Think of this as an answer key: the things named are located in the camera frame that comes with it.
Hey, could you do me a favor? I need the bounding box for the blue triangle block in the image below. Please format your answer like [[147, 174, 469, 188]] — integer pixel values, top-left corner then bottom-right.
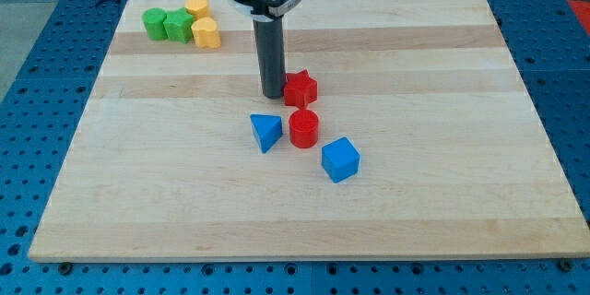
[[250, 114, 283, 154]]

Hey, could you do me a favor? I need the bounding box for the blue cube block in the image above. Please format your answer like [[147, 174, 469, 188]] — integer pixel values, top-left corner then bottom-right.
[[321, 136, 360, 183]]

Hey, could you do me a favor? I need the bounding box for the wooden board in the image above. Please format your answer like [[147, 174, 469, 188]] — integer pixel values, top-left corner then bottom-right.
[[29, 0, 589, 263]]

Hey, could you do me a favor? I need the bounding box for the red cylinder block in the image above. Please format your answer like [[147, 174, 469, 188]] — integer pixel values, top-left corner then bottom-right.
[[289, 109, 319, 148]]

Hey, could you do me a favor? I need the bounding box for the yellow heart block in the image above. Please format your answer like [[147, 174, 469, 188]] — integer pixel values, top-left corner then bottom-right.
[[191, 17, 221, 48]]

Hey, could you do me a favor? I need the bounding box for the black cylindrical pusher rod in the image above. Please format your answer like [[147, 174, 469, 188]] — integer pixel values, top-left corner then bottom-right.
[[254, 18, 286, 99]]

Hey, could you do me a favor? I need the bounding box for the yellow hexagon block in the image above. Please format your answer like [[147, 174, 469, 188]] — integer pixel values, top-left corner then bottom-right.
[[184, 0, 211, 20]]

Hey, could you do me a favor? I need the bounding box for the green star block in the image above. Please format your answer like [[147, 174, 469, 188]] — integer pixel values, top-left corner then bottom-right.
[[163, 8, 194, 43]]

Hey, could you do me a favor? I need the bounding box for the green cylinder block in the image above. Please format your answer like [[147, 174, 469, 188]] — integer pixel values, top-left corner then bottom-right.
[[142, 7, 168, 41]]

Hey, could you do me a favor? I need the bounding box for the red star block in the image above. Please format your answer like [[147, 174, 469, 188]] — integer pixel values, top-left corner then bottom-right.
[[283, 69, 318, 109]]

